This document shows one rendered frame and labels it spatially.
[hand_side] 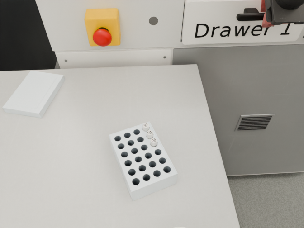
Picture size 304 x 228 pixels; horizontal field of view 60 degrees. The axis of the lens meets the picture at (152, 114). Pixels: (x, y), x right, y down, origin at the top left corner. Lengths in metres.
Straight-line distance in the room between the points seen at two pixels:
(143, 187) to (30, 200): 0.20
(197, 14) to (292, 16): 0.20
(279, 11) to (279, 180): 1.04
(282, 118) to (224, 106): 0.24
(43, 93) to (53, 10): 0.19
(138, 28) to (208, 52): 0.20
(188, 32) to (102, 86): 0.24
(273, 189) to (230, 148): 0.42
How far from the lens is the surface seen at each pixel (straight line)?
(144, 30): 0.67
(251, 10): 0.66
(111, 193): 0.49
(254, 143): 1.12
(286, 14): 0.58
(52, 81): 0.67
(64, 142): 0.56
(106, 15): 0.61
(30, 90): 0.67
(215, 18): 0.66
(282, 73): 0.86
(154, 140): 0.48
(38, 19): 1.73
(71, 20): 0.67
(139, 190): 0.45
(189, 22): 0.65
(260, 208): 1.38
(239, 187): 1.39
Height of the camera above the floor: 1.20
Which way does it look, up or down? 49 degrees down
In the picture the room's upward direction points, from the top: straight up
